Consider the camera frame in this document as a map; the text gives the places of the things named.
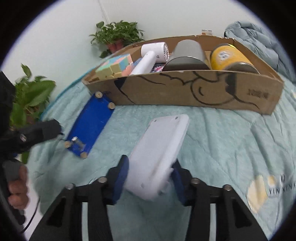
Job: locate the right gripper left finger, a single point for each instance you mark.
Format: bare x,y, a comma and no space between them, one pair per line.
105,191

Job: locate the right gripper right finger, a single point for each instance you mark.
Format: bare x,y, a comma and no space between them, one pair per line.
194,193

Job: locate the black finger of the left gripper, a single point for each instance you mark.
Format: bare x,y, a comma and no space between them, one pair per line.
36,133

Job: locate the white rectangular plastic box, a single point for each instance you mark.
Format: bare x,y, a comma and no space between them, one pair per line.
151,161

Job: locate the pastel rubik's cube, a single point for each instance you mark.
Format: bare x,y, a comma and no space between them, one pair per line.
115,67

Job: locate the white handheld fan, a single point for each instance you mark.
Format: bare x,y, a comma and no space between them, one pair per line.
151,54

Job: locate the person's left hand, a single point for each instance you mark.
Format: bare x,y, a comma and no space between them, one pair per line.
19,191

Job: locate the large leafy green plant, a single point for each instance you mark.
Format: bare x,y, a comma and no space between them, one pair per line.
32,96

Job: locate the light green quilt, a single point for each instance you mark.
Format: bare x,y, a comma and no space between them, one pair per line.
253,153

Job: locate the blue rectangular board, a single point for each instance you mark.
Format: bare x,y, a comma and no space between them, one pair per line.
89,124

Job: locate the colourful card pack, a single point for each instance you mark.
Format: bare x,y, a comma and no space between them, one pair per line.
158,67

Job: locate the silver metal can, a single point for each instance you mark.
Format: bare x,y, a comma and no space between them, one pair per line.
187,55

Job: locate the yellow labelled jar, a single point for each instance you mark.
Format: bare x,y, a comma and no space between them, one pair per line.
226,57

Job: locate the potted plant red pot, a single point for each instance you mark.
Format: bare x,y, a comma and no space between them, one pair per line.
115,36

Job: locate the small orange jar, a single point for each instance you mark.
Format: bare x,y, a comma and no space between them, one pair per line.
207,32

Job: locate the grey blue jacket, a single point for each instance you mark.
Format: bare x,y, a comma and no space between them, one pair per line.
264,44

